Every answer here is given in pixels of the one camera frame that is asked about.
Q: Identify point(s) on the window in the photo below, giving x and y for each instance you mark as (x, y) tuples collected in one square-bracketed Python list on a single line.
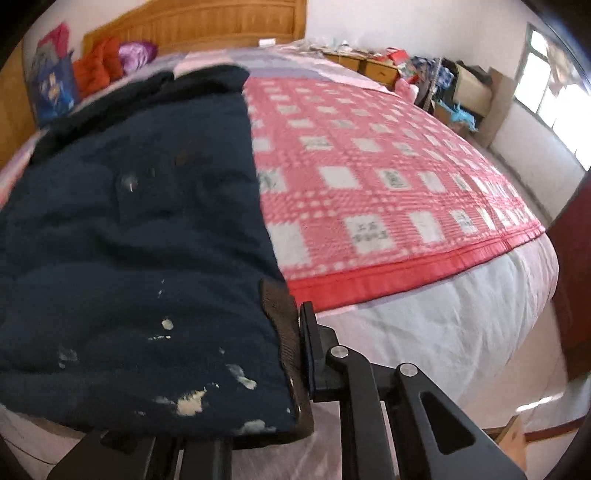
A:
[(540, 87)]

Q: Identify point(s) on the red checked blanket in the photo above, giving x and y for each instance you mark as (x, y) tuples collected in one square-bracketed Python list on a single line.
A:
[(369, 184)]

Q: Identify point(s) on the pile of dark patterned clothes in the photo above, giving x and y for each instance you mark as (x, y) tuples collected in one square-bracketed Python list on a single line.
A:
[(434, 76)]

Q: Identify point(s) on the dark red wooden door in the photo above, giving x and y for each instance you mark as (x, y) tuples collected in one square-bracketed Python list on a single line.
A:
[(572, 277)]

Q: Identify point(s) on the blue printed bag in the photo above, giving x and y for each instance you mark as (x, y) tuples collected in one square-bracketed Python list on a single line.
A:
[(53, 92)]

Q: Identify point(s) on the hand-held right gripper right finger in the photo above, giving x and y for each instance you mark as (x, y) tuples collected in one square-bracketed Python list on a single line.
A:
[(318, 360)]

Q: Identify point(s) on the large cardboard box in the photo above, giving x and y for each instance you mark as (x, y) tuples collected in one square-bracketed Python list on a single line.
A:
[(475, 90)]

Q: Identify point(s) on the wooden bed headboard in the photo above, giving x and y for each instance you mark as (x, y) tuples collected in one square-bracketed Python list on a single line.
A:
[(207, 23)]

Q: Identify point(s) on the red box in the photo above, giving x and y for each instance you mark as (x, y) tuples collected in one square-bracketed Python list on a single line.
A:
[(398, 56)]

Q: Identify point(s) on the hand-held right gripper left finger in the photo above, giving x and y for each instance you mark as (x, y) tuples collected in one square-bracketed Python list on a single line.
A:
[(138, 461)]

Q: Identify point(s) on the pink cloth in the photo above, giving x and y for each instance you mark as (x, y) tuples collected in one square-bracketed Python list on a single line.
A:
[(57, 39)]

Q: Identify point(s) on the navy blue jacket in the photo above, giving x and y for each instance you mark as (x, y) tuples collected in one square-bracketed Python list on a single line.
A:
[(138, 230)]

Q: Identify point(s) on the light blue cloth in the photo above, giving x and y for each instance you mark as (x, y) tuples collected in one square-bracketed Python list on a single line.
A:
[(461, 117)]

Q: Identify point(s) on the wooden cabinet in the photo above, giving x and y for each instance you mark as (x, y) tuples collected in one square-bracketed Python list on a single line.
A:
[(374, 69)]

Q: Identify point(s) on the wooden wardrobe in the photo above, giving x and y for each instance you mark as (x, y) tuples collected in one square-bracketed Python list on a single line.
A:
[(14, 106)]

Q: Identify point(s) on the purple patterned pillow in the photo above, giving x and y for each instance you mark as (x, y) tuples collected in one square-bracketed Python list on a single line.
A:
[(138, 53)]

